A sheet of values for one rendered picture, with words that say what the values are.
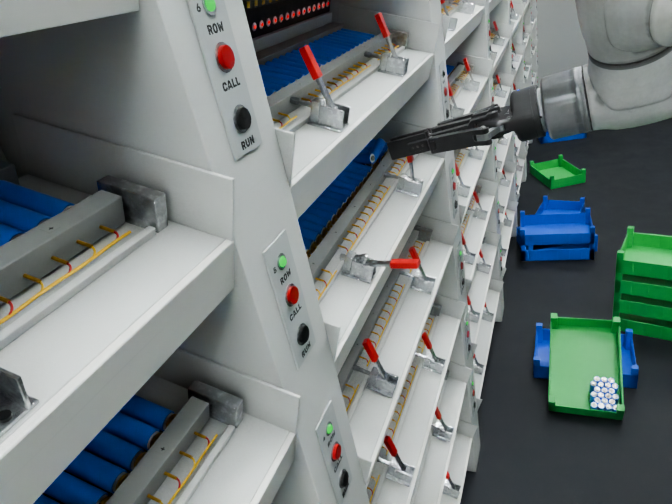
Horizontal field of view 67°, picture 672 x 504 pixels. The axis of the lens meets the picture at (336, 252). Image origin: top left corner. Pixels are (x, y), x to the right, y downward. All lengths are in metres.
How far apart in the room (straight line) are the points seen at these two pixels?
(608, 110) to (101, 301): 0.65
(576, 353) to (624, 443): 0.30
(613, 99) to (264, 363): 0.55
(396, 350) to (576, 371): 1.06
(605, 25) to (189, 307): 0.54
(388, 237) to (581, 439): 1.11
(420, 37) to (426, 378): 0.65
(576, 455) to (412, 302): 0.87
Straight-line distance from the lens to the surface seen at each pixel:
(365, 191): 0.82
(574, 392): 1.80
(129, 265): 0.36
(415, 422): 1.01
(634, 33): 0.68
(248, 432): 0.49
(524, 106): 0.79
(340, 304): 0.62
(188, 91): 0.35
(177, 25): 0.36
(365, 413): 0.75
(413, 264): 0.63
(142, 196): 0.38
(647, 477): 1.67
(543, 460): 1.66
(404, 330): 0.89
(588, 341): 1.87
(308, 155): 0.52
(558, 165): 3.52
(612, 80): 0.75
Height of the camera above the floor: 1.28
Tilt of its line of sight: 27 degrees down
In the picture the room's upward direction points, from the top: 13 degrees counter-clockwise
